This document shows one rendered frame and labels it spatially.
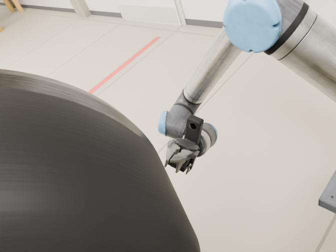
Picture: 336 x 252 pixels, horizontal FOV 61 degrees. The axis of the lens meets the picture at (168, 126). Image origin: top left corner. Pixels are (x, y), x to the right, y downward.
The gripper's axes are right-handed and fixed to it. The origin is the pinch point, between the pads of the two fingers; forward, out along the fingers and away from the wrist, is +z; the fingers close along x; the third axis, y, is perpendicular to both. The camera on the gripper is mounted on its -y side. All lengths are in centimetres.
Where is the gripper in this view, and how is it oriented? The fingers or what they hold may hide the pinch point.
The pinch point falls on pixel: (172, 156)
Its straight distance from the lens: 74.5
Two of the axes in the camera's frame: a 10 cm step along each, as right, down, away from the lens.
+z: -4.0, 1.9, -9.0
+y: -3.0, 9.0, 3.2
